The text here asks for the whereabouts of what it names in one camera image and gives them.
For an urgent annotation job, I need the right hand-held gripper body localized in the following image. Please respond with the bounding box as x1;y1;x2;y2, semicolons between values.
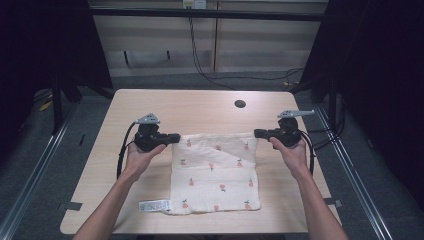
271;109;316;149

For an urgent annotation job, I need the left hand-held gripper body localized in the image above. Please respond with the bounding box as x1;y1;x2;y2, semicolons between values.
133;112;168;153

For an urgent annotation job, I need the cream towel with red print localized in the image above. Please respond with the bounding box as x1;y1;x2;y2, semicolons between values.
137;132;263;216

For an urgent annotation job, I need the person's left hand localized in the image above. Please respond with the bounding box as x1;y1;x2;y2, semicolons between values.
124;142;167;183

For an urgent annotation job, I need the person's right hand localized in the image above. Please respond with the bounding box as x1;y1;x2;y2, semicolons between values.
268;136;310;181

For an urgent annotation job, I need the grey tape strip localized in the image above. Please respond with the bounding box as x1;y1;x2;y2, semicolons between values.
57;201;84;212
324;197;344;209

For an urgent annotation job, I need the black curtain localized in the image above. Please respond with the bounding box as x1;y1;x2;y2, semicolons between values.
299;0;424;209
0;0;114;166

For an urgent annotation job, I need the yellow floor object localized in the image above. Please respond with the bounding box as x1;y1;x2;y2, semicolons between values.
38;99;54;113

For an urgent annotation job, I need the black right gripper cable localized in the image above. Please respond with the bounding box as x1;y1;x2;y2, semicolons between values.
299;130;317;177

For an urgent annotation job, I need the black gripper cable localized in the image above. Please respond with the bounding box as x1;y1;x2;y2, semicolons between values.
116;121;138;180
299;130;317;177

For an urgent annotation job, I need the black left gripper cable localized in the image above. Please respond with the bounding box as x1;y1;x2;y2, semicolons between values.
116;121;138;180

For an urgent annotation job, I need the black floor cables bundle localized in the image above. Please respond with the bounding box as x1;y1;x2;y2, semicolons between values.
306;94;347;152

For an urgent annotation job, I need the black metal stand post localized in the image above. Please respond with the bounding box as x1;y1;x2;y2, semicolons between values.
327;74;338;132
50;66;65;135

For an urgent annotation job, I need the aluminium floor rail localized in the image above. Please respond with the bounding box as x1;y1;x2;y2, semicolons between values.
313;103;396;240
0;101;81;240

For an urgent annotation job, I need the black hanging wall cable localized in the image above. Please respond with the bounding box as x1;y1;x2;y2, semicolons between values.
188;16;305;92

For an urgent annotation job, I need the black horizontal frame bar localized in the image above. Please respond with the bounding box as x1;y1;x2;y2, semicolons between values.
89;7;327;23

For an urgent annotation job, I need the white wall socket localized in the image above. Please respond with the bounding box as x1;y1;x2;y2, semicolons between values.
181;0;208;10

